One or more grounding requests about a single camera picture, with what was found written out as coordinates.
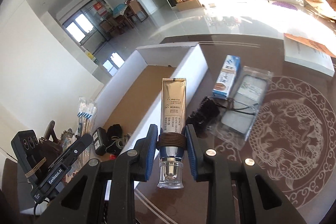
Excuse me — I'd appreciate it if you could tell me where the black rectangular box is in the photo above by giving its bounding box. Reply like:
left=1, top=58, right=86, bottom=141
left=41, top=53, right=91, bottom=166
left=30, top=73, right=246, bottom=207
left=93, top=127, right=108, bottom=156

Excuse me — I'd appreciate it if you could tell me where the black velvet pouch with chain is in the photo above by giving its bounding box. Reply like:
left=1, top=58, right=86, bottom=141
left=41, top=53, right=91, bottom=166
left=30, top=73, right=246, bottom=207
left=106, top=124, right=123, bottom=144

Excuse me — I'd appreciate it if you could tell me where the bagged cotton swabs bundle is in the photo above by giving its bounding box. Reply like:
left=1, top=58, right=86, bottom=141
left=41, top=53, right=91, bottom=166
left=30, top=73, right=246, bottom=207
left=77, top=97, right=97, bottom=137

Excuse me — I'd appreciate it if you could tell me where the phone case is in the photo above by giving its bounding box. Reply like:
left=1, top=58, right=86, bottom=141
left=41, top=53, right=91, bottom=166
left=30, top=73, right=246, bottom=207
left=207, top=66, right=273, bottom=150

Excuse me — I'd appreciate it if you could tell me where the black pouch with trim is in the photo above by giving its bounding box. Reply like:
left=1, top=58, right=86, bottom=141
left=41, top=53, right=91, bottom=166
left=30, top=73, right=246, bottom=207
left=186, top=97, right=220, bottom=138

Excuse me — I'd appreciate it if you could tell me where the gold cosmetic tube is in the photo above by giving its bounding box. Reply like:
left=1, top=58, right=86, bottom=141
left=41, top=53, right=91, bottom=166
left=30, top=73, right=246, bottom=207
left=157, top=78, right=186, bottom=189

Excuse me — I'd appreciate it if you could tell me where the blue white medicine box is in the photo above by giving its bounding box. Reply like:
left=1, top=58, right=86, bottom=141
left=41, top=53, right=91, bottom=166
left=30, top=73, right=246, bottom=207
left=213, top=55, right=240, bottom=100

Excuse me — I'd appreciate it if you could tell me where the rhinestone watch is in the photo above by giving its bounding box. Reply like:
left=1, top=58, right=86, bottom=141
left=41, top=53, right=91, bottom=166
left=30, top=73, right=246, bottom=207
left=105, top=136, right=129, bottom=160

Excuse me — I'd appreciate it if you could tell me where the floral cushion chair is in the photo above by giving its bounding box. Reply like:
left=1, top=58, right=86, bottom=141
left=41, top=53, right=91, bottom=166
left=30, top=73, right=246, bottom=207
left=43, top=120, right=75, bottom=145

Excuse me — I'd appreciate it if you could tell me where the white cardboard tray box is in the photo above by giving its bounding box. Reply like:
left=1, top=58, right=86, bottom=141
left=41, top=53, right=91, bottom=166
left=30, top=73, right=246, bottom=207
left=93, top=42, right=208, bottom=149

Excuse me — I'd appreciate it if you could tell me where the white book on table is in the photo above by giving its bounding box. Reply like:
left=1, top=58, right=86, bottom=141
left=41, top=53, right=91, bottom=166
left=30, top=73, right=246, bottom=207
left=283, top=33, right=335, bottom=77

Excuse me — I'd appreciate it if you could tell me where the dining table with chairs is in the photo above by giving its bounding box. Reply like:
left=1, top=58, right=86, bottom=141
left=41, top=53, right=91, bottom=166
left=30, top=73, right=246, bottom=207
left=99, top=0, right=149, bottom=37

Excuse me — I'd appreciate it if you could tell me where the orange lounge chair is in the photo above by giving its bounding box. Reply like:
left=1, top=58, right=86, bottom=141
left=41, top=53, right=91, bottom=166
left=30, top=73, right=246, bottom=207
left=305, top=0, right=335, bottom=20

